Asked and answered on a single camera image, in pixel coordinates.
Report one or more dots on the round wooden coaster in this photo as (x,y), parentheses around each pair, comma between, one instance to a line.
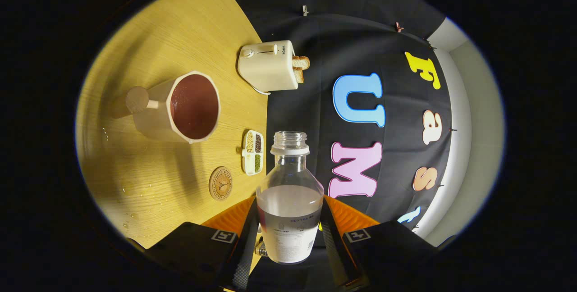
(221,184)

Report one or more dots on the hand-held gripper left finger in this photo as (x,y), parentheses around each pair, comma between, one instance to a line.
(245,249)

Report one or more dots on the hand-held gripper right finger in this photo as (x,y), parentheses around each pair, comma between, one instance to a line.
(332,244)

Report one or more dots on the toast slice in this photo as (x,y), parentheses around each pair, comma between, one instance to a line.
(301,62)
(298,75)

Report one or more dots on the cream toaster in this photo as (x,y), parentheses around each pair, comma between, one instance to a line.
(268,69)

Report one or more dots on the wooden table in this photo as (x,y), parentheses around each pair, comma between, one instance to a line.
(135,179)

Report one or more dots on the white divided seed dish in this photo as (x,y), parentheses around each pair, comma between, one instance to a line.
(253,152)

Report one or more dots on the clear plastic juice bottle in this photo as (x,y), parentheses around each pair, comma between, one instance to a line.
(288,220)

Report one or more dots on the black backdrop cloth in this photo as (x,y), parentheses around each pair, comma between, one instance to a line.
(311,111)

